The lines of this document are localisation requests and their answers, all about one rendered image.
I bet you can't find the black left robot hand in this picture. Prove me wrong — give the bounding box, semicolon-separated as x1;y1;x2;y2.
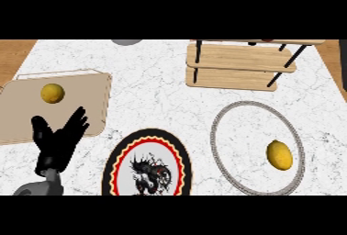
30;106;92;178

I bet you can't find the oval yellow bell pepper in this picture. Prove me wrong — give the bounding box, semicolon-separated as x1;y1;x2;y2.
264;140;294;172

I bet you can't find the grey round object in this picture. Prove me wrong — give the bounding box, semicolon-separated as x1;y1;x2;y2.
109;39;143;47

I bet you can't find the beige cutting board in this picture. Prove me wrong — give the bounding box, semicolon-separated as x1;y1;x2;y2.
0;69;114;147

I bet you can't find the dark appliance edge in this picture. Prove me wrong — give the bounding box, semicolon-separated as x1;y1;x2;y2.
338;39;347;84

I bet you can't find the black-rimmed plate with dragon print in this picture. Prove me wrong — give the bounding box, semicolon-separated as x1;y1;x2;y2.
100;128;193;196

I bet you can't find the white placemat with grey rim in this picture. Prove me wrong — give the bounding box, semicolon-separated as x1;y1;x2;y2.
208;100;306;196

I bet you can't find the wooden tiered shelf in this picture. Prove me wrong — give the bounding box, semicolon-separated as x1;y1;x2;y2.
185;39;326;93

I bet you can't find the round yellow fruit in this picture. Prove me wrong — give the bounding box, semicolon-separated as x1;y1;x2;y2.
40;83;66;105

